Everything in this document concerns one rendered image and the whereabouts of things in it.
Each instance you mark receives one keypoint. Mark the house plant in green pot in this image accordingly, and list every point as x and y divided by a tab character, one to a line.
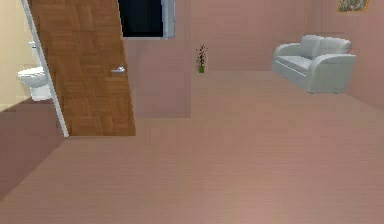
201	60

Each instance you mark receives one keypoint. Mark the dark window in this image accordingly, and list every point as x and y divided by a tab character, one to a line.
141	16

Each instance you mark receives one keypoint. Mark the brown wooden room door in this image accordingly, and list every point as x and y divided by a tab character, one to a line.
86	66

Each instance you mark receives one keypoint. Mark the white sofa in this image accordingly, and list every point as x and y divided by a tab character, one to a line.
315	65

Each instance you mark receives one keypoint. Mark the white toilet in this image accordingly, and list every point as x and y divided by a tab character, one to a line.
35	80

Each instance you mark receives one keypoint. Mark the framed wall picture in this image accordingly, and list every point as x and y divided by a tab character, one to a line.
352	5

